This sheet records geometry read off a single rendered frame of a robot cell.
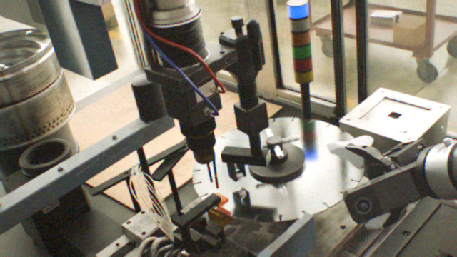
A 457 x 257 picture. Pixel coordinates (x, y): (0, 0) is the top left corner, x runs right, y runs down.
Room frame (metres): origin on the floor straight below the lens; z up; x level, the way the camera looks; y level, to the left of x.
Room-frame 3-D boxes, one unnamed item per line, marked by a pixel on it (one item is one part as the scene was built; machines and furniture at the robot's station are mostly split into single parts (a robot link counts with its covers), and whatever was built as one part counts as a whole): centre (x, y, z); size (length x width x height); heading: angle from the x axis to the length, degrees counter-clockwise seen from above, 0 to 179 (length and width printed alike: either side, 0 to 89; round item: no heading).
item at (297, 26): (1.11, -0.20, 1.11); 0.05 x 0.04 x 0.03; 40
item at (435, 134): (0.99, -0.37, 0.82); 0.18 x 0.18 x 0.15; 40
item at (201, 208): (0.70, 0.07, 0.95); 0.10 x 0.03 x 0.07; 130
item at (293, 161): (0.82, -0.08, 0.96); 0.11 x 0.11 x 0.03
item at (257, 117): (0.76, -0.04, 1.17); 0.06 x 0.05 x 0.20; 121
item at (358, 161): (0.67, -0.19, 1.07); 0.09 x 0.06 x 0.03; 30
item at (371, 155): (0.62, -0.20, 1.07); 0.09 x 0.02 x 0.05; 30
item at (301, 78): (1.11, -0.20, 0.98); 0.05 x 0.04 x 0.03; 40
